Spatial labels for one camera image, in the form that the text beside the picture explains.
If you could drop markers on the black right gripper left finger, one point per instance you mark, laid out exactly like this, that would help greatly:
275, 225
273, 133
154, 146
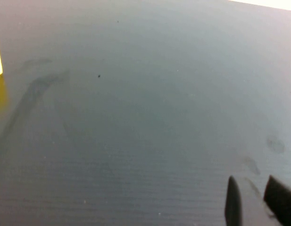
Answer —
233, 202

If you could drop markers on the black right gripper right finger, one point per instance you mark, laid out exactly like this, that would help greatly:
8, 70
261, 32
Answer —
280, 202

